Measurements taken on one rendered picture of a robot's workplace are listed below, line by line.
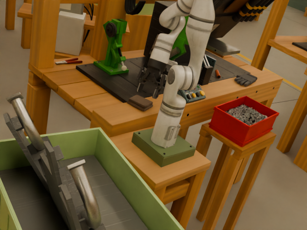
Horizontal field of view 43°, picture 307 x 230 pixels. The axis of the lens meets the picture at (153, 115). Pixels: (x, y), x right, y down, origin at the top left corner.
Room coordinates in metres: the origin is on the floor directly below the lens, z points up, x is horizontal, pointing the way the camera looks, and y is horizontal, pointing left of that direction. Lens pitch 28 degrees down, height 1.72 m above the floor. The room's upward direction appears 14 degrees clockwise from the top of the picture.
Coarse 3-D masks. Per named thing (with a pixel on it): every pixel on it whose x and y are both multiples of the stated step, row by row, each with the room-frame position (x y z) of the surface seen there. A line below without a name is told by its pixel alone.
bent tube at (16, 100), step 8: (16, 96) 0.93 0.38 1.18; (16, 104) 0.92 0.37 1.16; (16, 112) 0.91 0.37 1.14; (24, 112) 0.91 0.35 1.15; (24, 120) 0.90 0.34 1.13; (24, 128) 0.90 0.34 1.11; (32, 128) 0.90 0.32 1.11; (32, 136) 0.89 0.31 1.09; (40, 136) 0.92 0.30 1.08; (40, 144) 0.91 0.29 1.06
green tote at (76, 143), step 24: (0, 144) 1.00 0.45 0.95; (72, 144) 1.16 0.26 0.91; (96, 144) 1.22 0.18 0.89; (0, 168) 1.00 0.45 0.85; (120, 168) 1.08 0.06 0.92; (0, 192) 0.79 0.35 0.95; (144, 192) 0.96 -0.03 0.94; (0, 216) 0.80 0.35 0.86; (144, 216) 0.94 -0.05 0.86; (168, 216) 0.86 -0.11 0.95
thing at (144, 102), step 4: (136, 96) 1.63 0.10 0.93; (140, 96) 1.64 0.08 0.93; (128, 100) 1.60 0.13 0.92; (132, 100) 1.59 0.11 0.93; (136, 100) 1.59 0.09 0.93; (140, 100) 1.60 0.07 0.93; (144, 100) 1.61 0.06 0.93; (148, 100) 1.62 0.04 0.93; (132, 104) 1.58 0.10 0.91; (136, 104) 1.58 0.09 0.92; (140, 104) 1.57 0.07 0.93; (144, 104) 1.58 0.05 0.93; (148, 104) 1.59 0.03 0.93; (152, 104) 1.63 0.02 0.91; (140, 108) 1.57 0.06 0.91; (144, 108) 1.57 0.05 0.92; (148, 108) 1.59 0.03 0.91
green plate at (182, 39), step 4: (184, 16) 2.07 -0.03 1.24; (188, 16) 2.06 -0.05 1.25; (184, 28) 2.04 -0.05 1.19; (180, 32) 2.04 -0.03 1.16; (184, 32) 2.03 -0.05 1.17; (180, 36) 2.03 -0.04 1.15; (184, 36) 2.02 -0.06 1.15; (176, 40) 2.04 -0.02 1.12; (180, 40) 2.02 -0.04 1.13; (184, 40) 2.01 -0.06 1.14; (176, 44) 2.03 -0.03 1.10; (180, 44) 2.01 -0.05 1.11; (184, 44) 2.01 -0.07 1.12; (188, 44) 2.06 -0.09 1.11; (172, 48) 2.03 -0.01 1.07
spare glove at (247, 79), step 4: (236, 76) 2.30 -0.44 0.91; (240, 76) 2.29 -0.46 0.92; (244, 76) 2.30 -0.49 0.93; (248, 76) 2.32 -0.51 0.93; (252, 76) 2.34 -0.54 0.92; (236, 80) 2.23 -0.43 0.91; (240, 80) 2.22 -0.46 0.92; (244, 80) 2.23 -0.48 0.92; (248, 80) 2.25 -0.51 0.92; (252, 80) 2.27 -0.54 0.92; (240, 84) 2.19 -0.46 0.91; (244, 84) 2.19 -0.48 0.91; (248, 84) 2.21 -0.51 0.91
